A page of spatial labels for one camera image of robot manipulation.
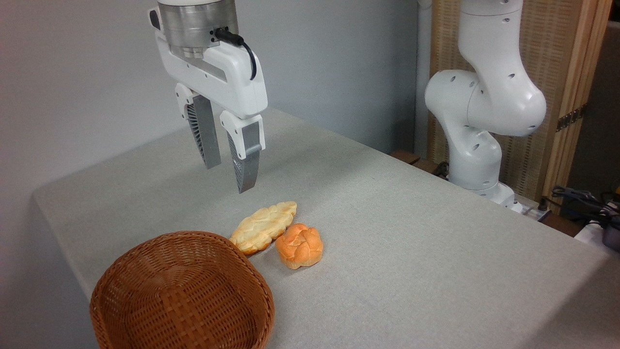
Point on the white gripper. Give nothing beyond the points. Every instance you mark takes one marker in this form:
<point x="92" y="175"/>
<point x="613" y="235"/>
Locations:
<point x="232" y="77"/>

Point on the long pale braided bread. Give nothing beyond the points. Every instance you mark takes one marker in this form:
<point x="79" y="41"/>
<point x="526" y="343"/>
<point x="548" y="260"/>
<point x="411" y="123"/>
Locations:
<point x="264" y="225"/>

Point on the round orange knotted bread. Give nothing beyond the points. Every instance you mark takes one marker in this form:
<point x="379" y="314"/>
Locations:
<point x="300" y="246"/>

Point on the brown wicker basket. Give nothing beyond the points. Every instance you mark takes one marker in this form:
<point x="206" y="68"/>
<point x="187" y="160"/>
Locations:
<point x="184" y="291"/>

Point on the white power strip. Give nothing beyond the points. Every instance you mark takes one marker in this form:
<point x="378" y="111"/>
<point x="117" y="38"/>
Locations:
<point x="533" y="212"/>

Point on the dark metal screen hinge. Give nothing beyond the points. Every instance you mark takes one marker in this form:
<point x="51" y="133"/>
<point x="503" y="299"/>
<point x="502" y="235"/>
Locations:
<point x="571" y="117"/>

